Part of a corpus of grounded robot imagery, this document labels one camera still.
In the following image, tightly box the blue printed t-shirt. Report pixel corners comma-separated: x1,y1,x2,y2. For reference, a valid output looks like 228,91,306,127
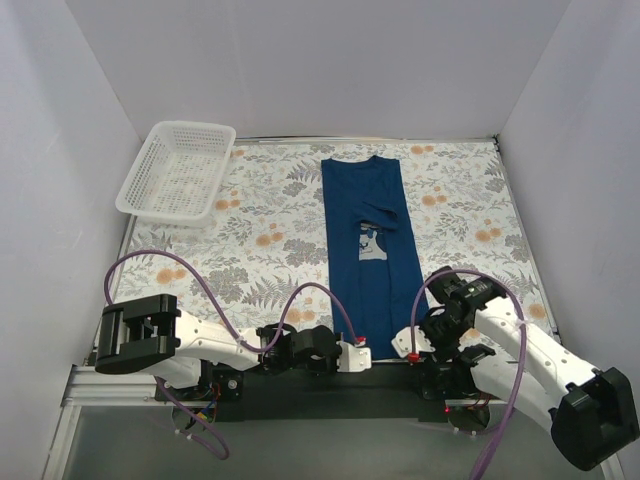
321,156,423,360

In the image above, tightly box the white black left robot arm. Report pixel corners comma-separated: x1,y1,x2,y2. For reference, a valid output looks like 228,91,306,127
95,294,347,400

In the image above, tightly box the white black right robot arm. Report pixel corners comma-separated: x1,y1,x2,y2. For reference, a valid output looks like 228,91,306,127
408,267,639,471

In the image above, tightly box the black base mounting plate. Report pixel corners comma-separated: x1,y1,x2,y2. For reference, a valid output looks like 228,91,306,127
169,362,453,423

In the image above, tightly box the floral patterned tablecloth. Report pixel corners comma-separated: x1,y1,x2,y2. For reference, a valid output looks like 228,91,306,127
111,141,558,335

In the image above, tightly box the white plastic basket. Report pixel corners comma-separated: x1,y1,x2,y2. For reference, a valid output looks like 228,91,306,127
115,121,236,227

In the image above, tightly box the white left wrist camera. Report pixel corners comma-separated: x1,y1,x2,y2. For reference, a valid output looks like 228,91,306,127
336,341,372,373

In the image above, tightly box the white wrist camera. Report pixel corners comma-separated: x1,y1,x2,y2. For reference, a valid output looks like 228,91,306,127
336,341,372,373
391,326,434,364

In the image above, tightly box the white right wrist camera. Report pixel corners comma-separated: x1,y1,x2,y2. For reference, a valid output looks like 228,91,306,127
391,326,434,364

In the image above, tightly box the aluminium frame rail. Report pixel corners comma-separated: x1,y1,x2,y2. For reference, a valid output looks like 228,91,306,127
64,357,518,405

